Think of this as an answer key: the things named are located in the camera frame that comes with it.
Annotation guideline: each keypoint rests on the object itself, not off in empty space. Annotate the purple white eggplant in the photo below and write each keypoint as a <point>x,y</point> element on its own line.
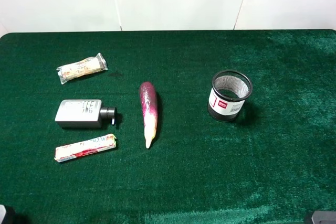
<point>149,106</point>

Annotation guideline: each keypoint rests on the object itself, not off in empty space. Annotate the black mesh pen holder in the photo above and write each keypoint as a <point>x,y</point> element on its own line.
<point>230,89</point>

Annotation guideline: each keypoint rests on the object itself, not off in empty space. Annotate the clear wrapped snack packet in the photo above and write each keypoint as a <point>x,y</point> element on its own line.
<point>81,68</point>

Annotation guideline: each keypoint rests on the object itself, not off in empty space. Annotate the grey pump bottle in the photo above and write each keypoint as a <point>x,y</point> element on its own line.
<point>84,113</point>

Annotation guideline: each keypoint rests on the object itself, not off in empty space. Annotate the Hi-Chew candy pack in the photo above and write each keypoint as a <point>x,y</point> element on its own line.
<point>88,147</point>

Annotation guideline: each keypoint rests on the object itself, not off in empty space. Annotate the green velvet table cloth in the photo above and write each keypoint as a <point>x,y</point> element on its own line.
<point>274,163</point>

